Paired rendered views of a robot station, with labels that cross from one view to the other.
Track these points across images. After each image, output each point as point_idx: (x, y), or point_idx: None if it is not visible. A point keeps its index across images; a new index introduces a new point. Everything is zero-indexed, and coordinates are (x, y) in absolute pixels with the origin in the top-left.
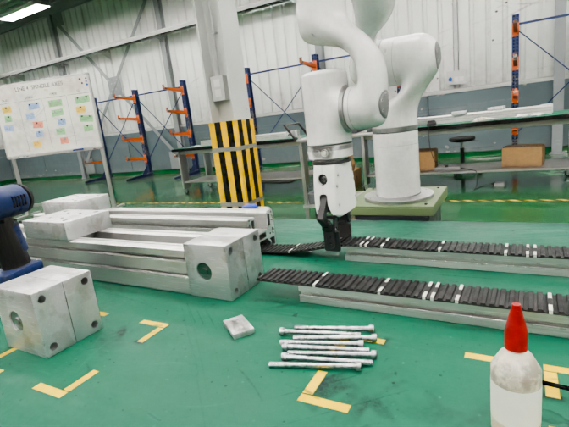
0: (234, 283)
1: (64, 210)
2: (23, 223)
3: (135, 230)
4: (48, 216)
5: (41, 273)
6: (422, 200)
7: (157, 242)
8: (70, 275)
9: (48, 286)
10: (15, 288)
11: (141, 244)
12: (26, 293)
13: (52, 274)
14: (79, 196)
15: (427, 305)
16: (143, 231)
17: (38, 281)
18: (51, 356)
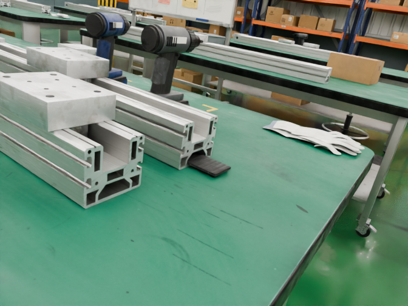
0: None
1: (68, 59)
2: (108, 61)
3: (13, 56)
4: (84, 57)
5: (79, 47)
6: None
7: (11, 47)
8: (65, 44)
9: (74, 44)
10: (88, 46)
11: (22, 48)
12: (82, 44)
13: (74, 46)
14: (42, 88)
15: None
16: (9, 53)
17: (79, 45)
18: None
